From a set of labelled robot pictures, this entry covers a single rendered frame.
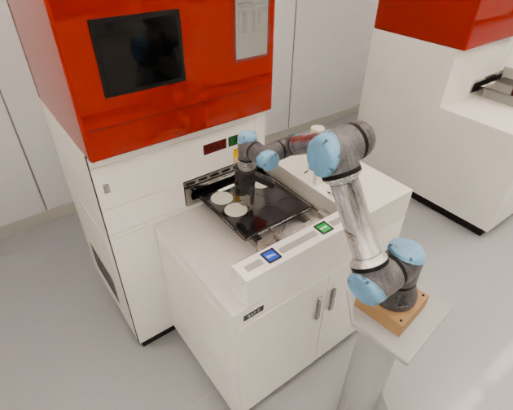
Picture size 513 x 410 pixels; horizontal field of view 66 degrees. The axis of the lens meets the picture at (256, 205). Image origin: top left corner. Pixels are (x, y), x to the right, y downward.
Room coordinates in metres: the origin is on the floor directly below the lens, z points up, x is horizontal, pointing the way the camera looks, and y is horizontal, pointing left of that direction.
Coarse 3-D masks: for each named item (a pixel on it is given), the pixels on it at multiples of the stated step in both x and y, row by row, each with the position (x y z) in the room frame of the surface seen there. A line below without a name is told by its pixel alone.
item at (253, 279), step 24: (336, 216) 1.24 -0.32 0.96; (288, 240) 1.09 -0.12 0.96; (312, 240) 1.09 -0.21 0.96; (336, 240) 1.14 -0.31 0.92; (240, 264) 0.96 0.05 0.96; (264, 264) 0.96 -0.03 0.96; (288, 264) 1.00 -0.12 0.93; (312, 264) 1.07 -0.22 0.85; (240, 288) 0.91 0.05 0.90; (264, 288) 0.93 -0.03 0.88
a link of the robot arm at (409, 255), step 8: (392, 240) 0.94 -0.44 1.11; (400, 240) 0.94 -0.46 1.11; (408, 240) 0.94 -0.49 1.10; (392, 248) 0.89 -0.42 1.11; (400, 248) 0.90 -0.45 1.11; (408, 248) 0.90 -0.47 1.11; (416, 248) 0.90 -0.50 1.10; (392, 256) 0.87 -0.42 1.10; (400, 256) 0.86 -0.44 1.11; (408, 256) 0.86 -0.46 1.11; (416, 256) 0.86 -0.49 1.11; (424, 256) 0.87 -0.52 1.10; (400, 264) 0.84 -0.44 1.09; (408, 264) 0.85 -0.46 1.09; (416, 264) 0.85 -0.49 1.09; (408, 272) 0.83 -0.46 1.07; (416, 272) 0.85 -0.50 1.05; (408, 280) 0.83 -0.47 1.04; (416, 280) 0.86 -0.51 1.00
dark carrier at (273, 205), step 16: (256, 192) 1.48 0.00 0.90; (272, 192) 1.49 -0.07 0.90; (288, 192) 1.49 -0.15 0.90; (224, 208) 1.36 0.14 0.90; (256, 208) 1.36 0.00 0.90; (272, 208) 1.36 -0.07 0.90; (288, 208) 1.37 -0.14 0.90; (304, 208) 1.37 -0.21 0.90; (240, 224) 1.26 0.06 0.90; (256, 224) 1.26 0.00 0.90; (272, 224) 1.26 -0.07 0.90
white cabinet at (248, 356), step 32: (160, 256) 1.34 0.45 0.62; (352, 256) 1.22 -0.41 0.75; (192, 288) 1.08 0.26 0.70; (288, 288) 1.00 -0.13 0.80; (320, 288) 1.11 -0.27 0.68; (192, 320) 1.12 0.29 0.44; (224, 320) 0.89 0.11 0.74; (256, 320) 0.91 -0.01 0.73; (288, 320) 1.01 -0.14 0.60; (320, 320) 1.13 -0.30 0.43; (192, 352) 1.18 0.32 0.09; (224, 352) 0.90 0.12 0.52; (256, 352) 0.91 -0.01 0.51; (288, 352) 1.02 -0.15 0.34; (320, 352) 1.16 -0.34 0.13; (224, 384) 0.92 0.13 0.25; (256, 384) 0.91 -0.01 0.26
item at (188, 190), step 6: (222, 174) 1.57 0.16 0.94; (228, 174) 1.57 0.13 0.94; (234, 174) 1.59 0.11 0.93; (210, 180) 1.52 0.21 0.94; (216, 180) 1.53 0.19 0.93; (222, 180) 1.55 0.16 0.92; (192, 186) 1.46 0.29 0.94; (198, 186) 1.47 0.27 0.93; (204, 186) 1.49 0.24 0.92; (222, 186) 1.57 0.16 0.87; (186, 192) 1.44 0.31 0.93; (210, 192) 1.52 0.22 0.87; (186, 198) 1.44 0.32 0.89; (192, 198) 1.47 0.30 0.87; (198, 198) 1.47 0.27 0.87; (186, 204) 1.44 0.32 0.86; (192, 204) 1.45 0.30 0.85
